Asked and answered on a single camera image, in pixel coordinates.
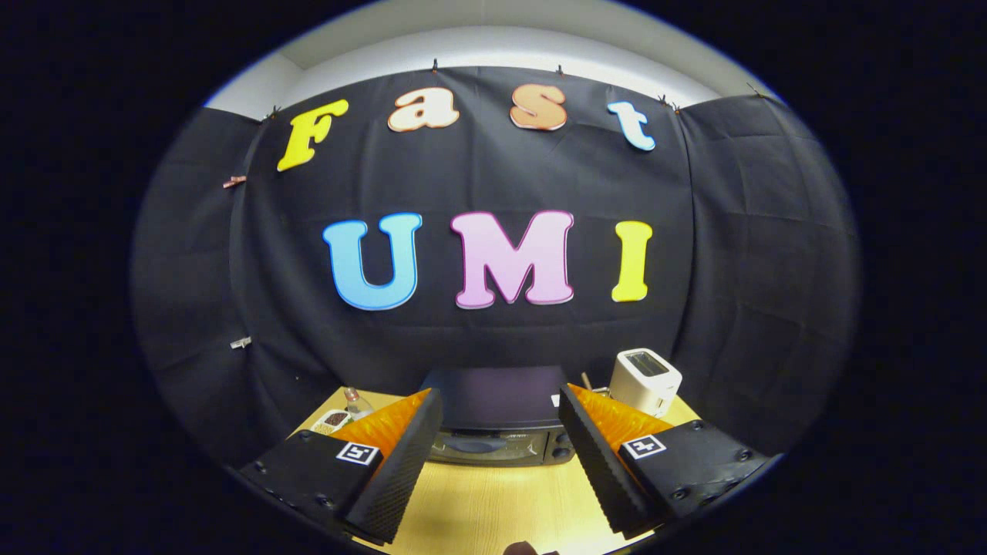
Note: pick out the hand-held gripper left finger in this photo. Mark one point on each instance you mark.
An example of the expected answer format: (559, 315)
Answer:
(401, 470)

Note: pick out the black backdrop cloth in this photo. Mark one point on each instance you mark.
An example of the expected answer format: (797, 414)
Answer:
(463, 169)

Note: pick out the silver cloth clip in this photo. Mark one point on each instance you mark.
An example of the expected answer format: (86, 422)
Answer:
(240, 342)

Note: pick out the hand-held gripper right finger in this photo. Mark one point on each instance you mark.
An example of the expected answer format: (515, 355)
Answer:
(597, 462)

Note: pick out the red cloth clip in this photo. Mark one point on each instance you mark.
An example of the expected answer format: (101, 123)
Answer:
(234, 182)

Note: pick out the small white dish with seeds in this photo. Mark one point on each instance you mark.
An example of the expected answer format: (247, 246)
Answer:
(331, 420)

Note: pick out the clear plastic water bottle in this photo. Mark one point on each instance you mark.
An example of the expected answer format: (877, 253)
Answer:
(356, 405)

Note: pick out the black toaster oven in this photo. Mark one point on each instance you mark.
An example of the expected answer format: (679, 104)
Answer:
(493, 397)

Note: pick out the white bread toaster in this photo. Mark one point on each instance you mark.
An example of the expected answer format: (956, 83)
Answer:
(644, 389)

